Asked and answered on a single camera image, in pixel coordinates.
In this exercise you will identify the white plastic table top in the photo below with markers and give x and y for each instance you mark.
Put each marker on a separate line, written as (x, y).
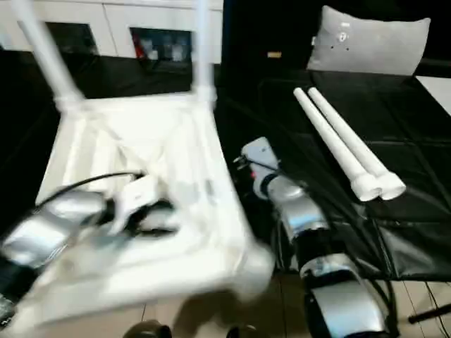
(155, 148)

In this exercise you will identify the white plastic table leg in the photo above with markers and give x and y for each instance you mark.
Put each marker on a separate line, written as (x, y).
(352, 137)
(46, 56)
(203, 49)
(331, 141)

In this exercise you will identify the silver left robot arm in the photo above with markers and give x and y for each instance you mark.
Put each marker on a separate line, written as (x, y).
(42, 239)

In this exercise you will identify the small yellow label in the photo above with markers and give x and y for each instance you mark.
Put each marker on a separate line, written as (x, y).
(274, 54)

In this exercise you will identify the black cabinet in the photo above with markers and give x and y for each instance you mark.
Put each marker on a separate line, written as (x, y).
(268, 32)

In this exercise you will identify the black work mat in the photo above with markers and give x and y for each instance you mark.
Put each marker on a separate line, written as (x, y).
(394, 232)

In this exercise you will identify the light grey cushion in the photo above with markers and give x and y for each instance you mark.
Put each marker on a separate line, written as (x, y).
(370, 42)

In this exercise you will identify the white glass-door cabinet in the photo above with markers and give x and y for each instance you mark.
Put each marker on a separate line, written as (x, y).
(106, 28)

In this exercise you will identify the white flat board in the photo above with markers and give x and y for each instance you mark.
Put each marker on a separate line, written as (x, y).
(437, 91)

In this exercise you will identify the black stand leg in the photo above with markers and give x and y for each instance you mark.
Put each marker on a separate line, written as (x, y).
(430, 313)

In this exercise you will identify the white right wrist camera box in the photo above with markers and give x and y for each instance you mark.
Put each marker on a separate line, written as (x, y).
(258, 156)

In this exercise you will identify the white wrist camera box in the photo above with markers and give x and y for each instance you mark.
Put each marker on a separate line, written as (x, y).
(137, 198)
(258, 156)

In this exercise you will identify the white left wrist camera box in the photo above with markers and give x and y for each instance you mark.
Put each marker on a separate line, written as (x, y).
(137, 198)

